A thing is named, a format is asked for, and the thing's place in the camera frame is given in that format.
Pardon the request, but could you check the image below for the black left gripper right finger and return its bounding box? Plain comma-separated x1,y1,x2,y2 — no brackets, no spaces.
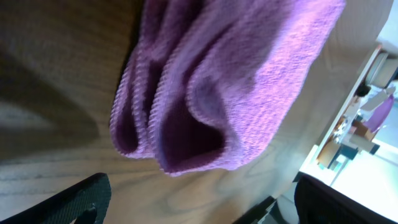
294,174,397,224

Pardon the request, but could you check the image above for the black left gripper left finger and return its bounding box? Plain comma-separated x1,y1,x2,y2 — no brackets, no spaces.
1,173,111,224

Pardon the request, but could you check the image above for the purple microfiber cloth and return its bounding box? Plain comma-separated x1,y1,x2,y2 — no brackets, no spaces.
109,0,345,176

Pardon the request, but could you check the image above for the cluttered background shelf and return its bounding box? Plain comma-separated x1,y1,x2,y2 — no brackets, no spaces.
312,44,397,169

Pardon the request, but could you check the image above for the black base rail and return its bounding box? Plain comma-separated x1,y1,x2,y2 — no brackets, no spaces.
233,196,276,224

